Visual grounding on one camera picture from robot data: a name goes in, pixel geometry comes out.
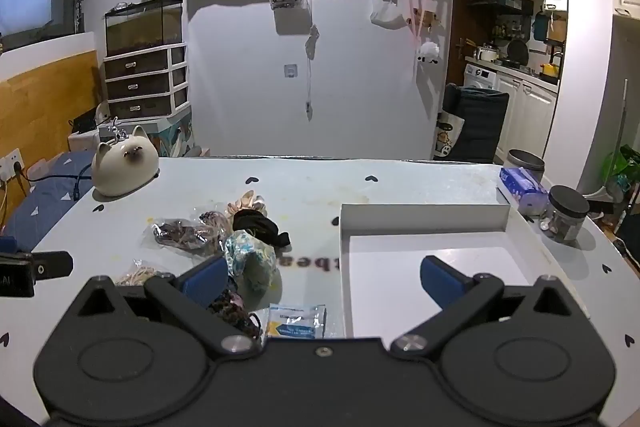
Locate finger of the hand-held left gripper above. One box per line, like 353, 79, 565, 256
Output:
31, 251, 74, 284

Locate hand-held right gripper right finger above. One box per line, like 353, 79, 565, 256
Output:
390, 255, 586, 355

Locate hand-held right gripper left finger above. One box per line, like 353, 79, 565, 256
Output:
67, 255, 256, 356

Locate dark floral scrunchie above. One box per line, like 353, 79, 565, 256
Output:
207, 289, 263, 340

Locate white shallow tray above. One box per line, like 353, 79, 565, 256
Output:
339, 203, 591, 339

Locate packet of brown patterned hair ties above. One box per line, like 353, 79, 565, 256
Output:
197, 208, 236, 240

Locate packet of beige hair ties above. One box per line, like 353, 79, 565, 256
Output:
115, 258, 176, 288

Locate black scrunchie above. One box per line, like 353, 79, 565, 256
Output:
232, 208, 292, 249

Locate blue wet wipe packet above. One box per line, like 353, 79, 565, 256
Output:
262, 303, 328, 339

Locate blue patterned bedding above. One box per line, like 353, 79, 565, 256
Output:
0, 150, 97, 240

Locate white ceramic cat ornament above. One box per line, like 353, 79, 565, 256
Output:
91, 125, 161, 198

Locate blue tissue pack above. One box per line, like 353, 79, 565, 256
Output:
496, 167, 551, 217

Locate clear jar with black lid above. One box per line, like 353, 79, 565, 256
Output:
539, 185, 591, 242

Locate white printed tote bag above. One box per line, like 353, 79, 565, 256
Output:
432, 111, 466, 158

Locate grey round tin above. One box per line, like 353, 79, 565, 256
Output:
506, 149, 546, 185

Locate silver figurine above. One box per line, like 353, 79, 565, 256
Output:
100, 117, 132, 142

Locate dark box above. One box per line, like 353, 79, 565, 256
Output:
70, 109, 101, 135

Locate teal patterned box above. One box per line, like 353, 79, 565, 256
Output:
145, 112, 196, 158

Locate black fabric hamper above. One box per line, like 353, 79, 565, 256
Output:
444, 83, 510, 162

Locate wooden headboard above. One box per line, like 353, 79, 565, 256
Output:
0, 49, 99, 188

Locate white lower kitchen cabinets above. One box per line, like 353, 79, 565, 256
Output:
495, 74, 561, 168

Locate white and brown drawer unit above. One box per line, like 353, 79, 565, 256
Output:
103, 43, 191, 120

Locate white washing machine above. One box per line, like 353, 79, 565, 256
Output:
464, 63, 498, 92

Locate green plastic bag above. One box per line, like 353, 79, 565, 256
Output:
600, 146, 640, 202

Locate plush sheep toy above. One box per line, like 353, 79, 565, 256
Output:
416, 41, 442, 65

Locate mop with grey pole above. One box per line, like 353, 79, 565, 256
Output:
597, 79, 628, 198

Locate black pan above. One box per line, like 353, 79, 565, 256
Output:
506, 38, 530, 64

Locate glass fish tank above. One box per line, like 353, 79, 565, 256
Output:
104, 0, 185, 56

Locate white hanging bag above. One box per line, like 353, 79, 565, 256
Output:
370, 0, 403, 28

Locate teal hanging bag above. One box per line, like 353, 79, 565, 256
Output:
532, 11, 550, 42

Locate pink ribbons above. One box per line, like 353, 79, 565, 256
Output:
407, 0, 431, 42

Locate wooden cutting board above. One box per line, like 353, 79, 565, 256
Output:
546, 14, 568, 45

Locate range hood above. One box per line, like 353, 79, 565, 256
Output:
470, 0, 533, 15

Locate black cable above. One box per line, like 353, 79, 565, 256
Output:
27, 172, 93, 201

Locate white wall socket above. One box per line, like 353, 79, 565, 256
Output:
0, 148, 25, 185

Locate grey hanging cord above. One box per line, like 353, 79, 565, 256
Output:
304, 24, 321, 122

